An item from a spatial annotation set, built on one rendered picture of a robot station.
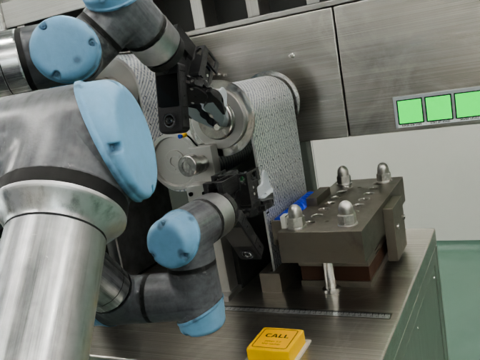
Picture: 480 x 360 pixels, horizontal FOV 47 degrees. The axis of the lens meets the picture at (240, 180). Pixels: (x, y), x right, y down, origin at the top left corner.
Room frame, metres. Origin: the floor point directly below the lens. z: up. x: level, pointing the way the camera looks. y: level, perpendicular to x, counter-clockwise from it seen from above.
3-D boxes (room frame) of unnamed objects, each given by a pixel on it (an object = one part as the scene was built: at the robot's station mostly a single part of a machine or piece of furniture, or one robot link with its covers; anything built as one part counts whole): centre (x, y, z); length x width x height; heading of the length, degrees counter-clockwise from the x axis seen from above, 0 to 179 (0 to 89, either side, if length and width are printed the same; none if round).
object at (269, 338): (0.79, -0.01, 0.91); 0.07 x 0.07 x 0.02; 62
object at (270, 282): (1.15, -0.09, 0.92); 0.28 x 0.04 x 0.04; 152
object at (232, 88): (1.08, 0.02, 1.25); 0.15 x 0.01 x 0.15; 62
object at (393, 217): (1.10, -0.30, 0.96); 0.10 x 0.03 x 0.11; 152
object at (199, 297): (0.81, 0.11, 1.01); 0.11 x 0.08 x 0.11; 77
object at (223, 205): (0.87, 0.06, 1.11); 0.08 x 0.05 x 0.08; 62
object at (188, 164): (1.02, 0.09, 1.18); 0.04 x 0.02 x 0.04; 62
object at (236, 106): (1.18, -0.04, 1.25); 0.26 x 0.12 x 0.12; 152
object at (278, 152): (1.15, -0.09, 1.11); 0.23 x 0.01 x 0.18; 152
